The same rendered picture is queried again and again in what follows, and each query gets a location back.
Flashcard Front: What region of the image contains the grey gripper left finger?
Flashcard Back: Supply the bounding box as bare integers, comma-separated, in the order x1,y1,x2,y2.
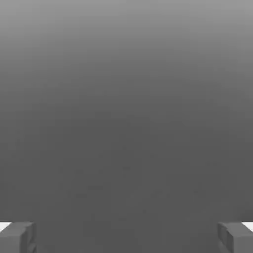
0,221,38,253

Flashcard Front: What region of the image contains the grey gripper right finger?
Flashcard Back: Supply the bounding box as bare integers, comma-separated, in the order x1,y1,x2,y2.
216,221,253,253

